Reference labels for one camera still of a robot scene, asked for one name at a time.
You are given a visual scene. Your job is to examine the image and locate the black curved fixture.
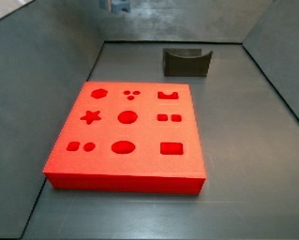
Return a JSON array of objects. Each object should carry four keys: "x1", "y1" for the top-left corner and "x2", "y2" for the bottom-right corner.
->
[{"x1": 163, "y1": 48, "x2": 212, "y2": 77}]

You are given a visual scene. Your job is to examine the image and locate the red shape sorter block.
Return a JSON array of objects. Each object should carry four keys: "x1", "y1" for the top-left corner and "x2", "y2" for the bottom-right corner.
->
[{"x1": 43, "y1": 82, "x2": 207, "y2": 195}]

